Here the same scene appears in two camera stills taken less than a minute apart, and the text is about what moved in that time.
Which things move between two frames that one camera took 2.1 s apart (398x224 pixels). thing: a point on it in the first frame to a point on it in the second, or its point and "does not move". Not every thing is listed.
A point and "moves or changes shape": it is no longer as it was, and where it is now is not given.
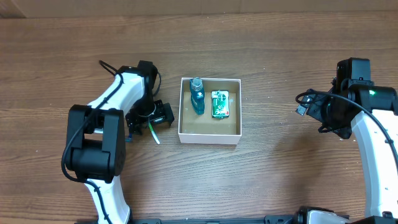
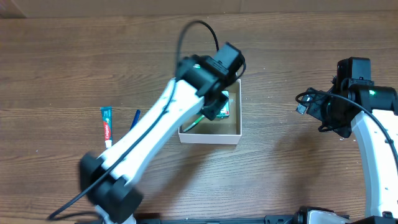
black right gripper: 315,109 does not move
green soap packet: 220,104 does not move
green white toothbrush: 154,134 moves or changes shape
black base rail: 268,219 does not move
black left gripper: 152,118 to 214,107
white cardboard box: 204,129 does not move
